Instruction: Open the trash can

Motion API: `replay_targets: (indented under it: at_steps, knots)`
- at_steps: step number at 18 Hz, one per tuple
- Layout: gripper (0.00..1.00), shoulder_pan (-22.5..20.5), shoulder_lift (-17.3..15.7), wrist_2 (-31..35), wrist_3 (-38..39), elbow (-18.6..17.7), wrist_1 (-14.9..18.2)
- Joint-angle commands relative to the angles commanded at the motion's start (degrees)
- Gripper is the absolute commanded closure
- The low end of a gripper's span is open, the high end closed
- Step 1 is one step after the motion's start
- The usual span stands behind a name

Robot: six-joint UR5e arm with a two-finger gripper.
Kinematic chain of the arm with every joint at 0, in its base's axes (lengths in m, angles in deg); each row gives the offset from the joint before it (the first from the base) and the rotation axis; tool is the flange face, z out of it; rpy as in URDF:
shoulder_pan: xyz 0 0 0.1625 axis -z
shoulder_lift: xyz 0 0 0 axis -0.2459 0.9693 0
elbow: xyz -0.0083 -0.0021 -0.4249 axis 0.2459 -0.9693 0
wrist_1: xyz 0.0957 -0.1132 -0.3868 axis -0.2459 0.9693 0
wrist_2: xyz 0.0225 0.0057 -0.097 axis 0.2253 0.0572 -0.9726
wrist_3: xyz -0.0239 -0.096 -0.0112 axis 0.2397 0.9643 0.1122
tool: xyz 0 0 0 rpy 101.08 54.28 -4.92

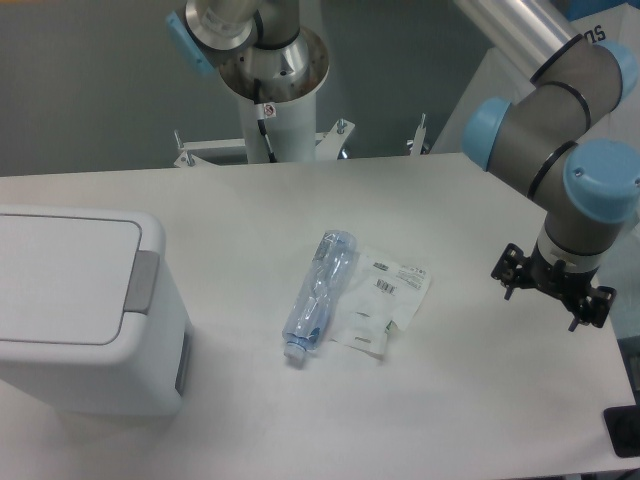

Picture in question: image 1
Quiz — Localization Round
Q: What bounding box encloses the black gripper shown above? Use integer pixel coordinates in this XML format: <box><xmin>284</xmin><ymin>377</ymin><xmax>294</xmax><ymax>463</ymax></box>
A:
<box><xmin>491</xmin><ymin>243</ymin><xmax>616</xmax><ymax>331</ymax></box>

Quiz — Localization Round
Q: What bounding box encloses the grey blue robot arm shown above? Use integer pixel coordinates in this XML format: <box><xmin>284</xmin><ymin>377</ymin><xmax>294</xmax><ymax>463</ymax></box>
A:
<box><xmin>459</xmin><ymin>1</ymin><xmax>639</xmax><ymax>328</ymax></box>

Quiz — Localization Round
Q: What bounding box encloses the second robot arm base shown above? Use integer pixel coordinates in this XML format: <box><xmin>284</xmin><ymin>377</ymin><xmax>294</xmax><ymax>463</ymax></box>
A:
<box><xmin>165</xmin><ymin>1</ymin><xmax>329</xmax><ymax>104</ymax></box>

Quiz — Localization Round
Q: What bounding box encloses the white trash can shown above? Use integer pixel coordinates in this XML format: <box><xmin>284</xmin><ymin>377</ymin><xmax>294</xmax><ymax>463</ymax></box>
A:
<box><xmin>1</xmin><ymin>204</ymin><xmax>193</xmax><ymax>416</ymax></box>

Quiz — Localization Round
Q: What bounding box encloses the white trash can lid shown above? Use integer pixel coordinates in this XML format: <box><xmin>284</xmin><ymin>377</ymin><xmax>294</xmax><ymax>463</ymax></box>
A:
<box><xmin>1</xmin><ymin>214</ymin><xmax>143</xmax><ymax>345</ymax></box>

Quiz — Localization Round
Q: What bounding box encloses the black device at edge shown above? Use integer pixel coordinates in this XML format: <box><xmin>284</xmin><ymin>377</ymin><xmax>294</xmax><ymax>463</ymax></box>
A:
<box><xmin>603</xmin><ymin>405</ymin><xmax>639</xmax><ymax>458</ymax></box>

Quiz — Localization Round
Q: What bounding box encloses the white plastic packaging bag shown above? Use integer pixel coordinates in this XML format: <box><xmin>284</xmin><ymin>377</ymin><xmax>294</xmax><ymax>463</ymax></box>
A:
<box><xmin>329</xmin><ymin>246</ymin><xmax>431</xmax><ymax>359</ymax></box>

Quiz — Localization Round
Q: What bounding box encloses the clear crushed plastic bottle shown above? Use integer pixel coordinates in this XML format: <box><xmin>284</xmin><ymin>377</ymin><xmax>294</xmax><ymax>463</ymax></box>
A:
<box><xmin>282</xmin><ymin>230</ymin><xmax>357</xmax><ymax>367</ymax></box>

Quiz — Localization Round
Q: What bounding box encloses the white metal frame bracket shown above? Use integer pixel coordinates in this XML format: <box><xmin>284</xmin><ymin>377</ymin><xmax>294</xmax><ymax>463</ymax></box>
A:
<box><xmin>172</xmin><ymin>112</ymin><xmax>431</xmax><ymax>169</ymax></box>

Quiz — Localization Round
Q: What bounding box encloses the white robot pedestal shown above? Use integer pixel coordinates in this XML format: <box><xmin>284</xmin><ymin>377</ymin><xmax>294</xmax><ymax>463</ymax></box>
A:
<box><xmin>236</xmin><ymin>93</ymin><xmax>316</xmax><ymax>164</ymax></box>

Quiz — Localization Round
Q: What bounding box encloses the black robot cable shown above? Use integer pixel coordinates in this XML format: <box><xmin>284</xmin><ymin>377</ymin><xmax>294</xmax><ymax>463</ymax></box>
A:
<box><xmin>252</xmin><ymin>77</ymin><xmax>278</xmax><ymax>164</ymax></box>

